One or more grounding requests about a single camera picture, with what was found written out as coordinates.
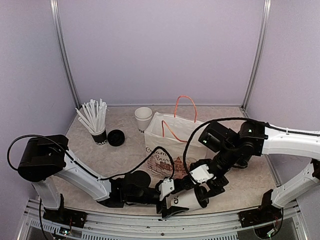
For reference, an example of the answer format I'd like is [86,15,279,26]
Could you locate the left aluminium corner post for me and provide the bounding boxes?
[50,0,81,108]

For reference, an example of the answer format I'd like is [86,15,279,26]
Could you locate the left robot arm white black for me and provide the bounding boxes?
[17,134,202,223]

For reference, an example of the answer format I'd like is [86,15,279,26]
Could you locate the white paper takeout bag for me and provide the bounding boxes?
[144,100,202,179]

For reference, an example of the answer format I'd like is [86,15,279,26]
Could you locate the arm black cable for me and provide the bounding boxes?
[6,134,176,182]
[182,117,320,186]

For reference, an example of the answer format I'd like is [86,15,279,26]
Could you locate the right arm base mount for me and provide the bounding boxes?
[238,201,283,228]

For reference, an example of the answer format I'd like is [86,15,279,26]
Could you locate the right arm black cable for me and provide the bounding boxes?
[182,117,320,186]

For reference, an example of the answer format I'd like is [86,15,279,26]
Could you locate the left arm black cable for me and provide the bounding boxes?
[6,134,176,182]

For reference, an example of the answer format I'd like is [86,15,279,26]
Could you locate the aluminium front rail frame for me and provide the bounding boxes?
[17,197,311,240]

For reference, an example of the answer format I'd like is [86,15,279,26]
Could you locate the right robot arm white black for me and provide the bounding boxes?
[190,120,320,222]

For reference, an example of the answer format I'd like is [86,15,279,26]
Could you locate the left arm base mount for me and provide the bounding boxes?
[43,194,88,229]

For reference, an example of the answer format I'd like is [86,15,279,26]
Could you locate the stack of white paper cups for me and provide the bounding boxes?
[134,107,153,134]

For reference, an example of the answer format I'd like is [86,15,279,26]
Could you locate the right aluminium corner post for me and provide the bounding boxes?
[241,0,272,113]

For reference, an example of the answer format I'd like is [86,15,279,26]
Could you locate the cup holding white straws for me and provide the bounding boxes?
[75,98,108,146]

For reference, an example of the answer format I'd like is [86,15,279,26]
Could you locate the aluminium corner post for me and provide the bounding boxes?
[50,0,81,108]
[241,0,272,113]

